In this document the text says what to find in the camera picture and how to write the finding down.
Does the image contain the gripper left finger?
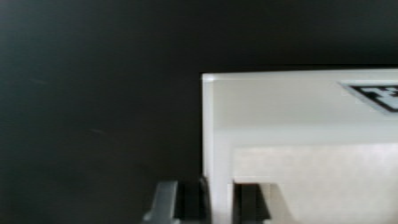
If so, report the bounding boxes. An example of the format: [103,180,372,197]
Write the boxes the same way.
[141,178,212,224]

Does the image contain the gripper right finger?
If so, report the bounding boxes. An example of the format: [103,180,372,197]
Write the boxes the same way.
[233,183,272,224]

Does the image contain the large white drawer cabinet box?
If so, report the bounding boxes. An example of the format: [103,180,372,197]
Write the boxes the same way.
[203,69,398,224]

